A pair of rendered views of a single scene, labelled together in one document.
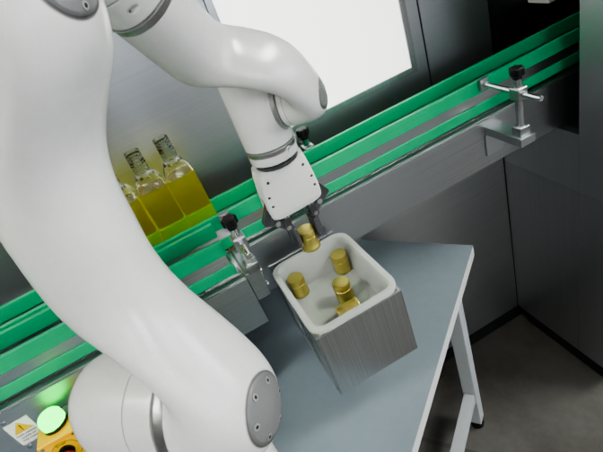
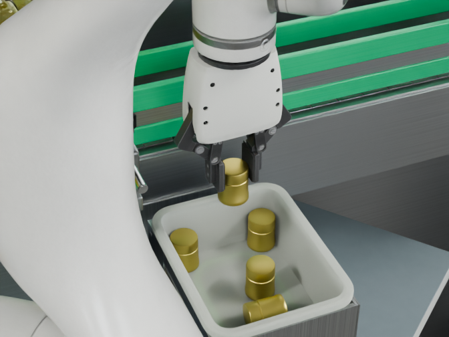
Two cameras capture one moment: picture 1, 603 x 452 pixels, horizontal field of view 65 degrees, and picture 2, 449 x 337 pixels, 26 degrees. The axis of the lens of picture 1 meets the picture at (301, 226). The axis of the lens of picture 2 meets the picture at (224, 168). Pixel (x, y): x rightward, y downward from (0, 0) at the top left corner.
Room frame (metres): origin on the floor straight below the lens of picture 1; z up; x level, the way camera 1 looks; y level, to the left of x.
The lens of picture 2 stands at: (-0.11, 0.17, 1.76)
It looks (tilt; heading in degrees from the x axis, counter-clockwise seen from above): 38 degrees down; 349
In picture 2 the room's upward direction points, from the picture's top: straight up
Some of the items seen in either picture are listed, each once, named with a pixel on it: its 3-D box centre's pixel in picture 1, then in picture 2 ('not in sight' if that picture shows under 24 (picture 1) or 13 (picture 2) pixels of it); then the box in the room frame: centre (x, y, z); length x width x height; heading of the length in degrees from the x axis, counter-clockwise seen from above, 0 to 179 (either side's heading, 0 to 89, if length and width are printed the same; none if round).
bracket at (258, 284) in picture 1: (252, 271); not in sight; (0.78, 0.13, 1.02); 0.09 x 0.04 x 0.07; 11
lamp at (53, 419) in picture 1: (50, 419); not in sight; (0.61, 0.53, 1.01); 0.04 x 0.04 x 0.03
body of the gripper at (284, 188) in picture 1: (284, 180); (234, 85); (0.73, 0.00, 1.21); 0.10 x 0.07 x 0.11; 103
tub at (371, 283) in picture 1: (335, 292); (248, 279); (0.68, -0.01, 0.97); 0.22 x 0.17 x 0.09; 11
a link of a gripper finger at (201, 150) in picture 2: (286, 231); (206, 164); (0.72, 0.03, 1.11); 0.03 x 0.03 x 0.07; 13
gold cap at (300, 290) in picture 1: (298, 285); (184, 250); (0.75, 0.05, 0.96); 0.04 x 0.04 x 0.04
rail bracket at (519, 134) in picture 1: (511, 115); not in sight; (0.88, -0.51, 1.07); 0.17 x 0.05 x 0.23; 11
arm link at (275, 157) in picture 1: (273, 148); (236, 33); (0.73, -0.01, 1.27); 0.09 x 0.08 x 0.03; 103
